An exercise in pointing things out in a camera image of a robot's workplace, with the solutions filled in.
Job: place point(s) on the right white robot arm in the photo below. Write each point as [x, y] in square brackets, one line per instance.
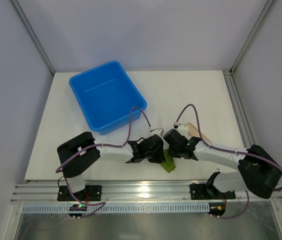
[253, 169]

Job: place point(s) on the aluminium front rail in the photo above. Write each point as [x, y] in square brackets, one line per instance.
[118, 191]

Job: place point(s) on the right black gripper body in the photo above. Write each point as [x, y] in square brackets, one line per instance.
[173, 146]

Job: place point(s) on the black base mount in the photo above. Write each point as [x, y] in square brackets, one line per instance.
[91, 193]
[200, 191]

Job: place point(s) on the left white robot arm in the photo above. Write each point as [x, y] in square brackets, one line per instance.
[81, 152]

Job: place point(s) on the white slotted cable duct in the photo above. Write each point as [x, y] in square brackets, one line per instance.
[117, 208]

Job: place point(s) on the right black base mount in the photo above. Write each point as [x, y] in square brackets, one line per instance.
[200, 191]

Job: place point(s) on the green paper napkin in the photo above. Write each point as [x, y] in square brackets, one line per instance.
[169, 164]

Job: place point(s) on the right aluminium frame post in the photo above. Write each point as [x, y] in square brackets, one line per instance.
[253, 33]

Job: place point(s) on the right aluminium side rail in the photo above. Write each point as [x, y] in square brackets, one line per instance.
[246, 130]

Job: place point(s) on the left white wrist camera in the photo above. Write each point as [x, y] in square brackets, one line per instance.
[156, 131]

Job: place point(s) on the blue plastic bin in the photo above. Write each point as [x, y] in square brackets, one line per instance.
[107, 96]

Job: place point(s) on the left aluminium frame post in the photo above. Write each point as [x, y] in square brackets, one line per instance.
[29, 29]

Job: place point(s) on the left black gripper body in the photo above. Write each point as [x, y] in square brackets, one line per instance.
[157, 153]

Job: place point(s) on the beige cutlery tray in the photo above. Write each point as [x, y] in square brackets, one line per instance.
[194, 132]

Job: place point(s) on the aluminium frame post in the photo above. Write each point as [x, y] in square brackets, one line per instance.
[253, 33]
[29, 29]

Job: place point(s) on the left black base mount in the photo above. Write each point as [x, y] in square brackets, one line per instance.
[91, 193]

